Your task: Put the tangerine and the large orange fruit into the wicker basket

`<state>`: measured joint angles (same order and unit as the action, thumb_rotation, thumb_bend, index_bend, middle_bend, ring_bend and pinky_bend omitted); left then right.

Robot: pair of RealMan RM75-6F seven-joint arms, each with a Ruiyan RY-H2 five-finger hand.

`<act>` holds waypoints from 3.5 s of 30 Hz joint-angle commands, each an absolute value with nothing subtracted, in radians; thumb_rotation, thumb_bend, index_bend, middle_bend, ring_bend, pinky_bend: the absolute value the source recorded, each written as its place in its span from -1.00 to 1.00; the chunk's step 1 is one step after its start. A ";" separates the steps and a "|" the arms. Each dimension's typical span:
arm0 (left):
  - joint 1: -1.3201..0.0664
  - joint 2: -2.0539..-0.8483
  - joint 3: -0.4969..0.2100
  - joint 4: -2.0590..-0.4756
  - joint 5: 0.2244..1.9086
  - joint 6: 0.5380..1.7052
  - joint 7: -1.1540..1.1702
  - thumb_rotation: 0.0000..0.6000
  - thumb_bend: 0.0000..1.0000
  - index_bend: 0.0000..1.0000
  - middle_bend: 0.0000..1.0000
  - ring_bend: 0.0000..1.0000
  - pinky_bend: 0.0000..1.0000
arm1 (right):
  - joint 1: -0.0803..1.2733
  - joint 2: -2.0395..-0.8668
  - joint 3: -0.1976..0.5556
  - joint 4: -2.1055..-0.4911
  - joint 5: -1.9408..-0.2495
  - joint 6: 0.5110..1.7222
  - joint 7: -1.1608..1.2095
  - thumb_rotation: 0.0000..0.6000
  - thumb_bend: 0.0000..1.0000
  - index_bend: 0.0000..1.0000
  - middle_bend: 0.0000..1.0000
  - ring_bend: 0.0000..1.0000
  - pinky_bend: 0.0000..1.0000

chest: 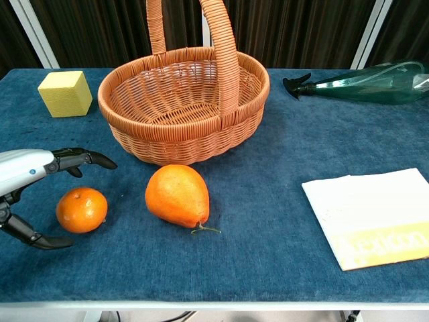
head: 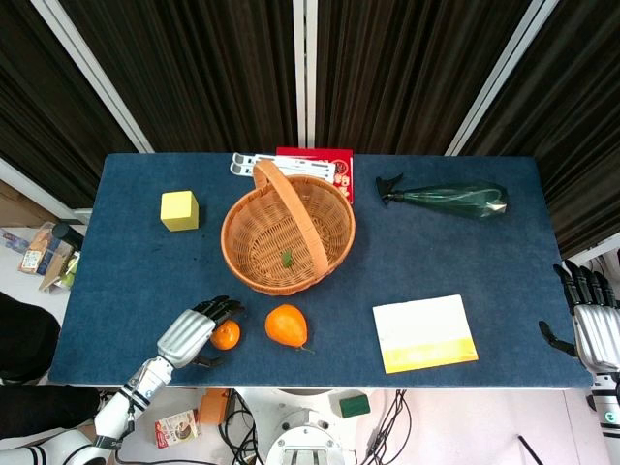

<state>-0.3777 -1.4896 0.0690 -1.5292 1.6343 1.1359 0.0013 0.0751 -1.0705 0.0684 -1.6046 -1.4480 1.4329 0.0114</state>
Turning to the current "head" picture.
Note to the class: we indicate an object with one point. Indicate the small round orange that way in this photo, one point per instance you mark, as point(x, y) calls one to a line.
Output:
point(226, 337)

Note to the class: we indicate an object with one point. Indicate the small green leaf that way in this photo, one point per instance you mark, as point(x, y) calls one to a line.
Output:
point(288, 259)

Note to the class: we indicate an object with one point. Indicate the black rod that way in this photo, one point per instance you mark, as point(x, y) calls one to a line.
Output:
point(530, 450)

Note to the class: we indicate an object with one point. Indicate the black cylinder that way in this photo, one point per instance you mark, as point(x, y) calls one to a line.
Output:
point(68, 233)

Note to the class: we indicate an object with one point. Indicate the green block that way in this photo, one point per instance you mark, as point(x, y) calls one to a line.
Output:
point(354, 406)

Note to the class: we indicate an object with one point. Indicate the yellow foam cube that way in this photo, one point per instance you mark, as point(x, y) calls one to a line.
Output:
point(178, 209)

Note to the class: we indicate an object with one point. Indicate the colourful snack packets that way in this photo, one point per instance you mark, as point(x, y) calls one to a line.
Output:
point(35, 252)

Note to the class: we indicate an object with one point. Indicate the white folding stand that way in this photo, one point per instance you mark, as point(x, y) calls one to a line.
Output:
point(300, 167)

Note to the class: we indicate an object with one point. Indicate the white and yellow book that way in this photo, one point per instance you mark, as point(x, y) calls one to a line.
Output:
point(421, 329)

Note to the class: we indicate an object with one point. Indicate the orange box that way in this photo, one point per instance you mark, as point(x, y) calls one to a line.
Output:
point(213, 407)

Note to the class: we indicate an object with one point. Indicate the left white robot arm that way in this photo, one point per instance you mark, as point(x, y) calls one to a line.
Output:
point(145, 382)

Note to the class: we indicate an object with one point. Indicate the red box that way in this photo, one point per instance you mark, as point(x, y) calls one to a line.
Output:
point(347, 170)

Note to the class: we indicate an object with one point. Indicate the white partition frame post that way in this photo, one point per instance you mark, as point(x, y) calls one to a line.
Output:
point(499, 77)
point(591, 249)
point(305, 72)
point(92, 72)
point(43, 191)

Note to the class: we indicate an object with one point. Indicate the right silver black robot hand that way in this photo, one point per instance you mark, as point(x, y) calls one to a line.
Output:
point(596, 334)

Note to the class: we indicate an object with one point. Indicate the open cardboard box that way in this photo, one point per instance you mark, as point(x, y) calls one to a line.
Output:
point(60, 269)

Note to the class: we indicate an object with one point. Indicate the printed snack box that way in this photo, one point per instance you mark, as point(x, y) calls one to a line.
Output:
point(176, 427)

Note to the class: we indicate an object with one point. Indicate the white robot torso base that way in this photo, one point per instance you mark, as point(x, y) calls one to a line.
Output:
point(300, 421)

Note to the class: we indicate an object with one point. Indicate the blue table cloth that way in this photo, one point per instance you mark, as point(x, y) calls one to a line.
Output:
point(145, 271)

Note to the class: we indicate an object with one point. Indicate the dark pleated partition panel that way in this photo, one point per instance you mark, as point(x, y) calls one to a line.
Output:
point(194, 72)
point(39, 97)
point(581, 121)
point(412, 72)

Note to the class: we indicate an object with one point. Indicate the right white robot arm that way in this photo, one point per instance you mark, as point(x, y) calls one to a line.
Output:
point(608, 402)

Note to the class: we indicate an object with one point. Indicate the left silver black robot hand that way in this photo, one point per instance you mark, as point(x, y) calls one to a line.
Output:
point(186, 334)

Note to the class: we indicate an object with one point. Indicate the black fabric bulk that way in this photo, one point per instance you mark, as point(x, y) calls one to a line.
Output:
point(24, 334)

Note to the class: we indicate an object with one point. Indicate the green spray bottle black nozzle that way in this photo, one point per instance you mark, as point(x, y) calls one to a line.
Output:
point(455, 199)

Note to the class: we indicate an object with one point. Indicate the large pear-shaped orange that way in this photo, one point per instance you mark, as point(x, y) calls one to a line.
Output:
point(286, 325)

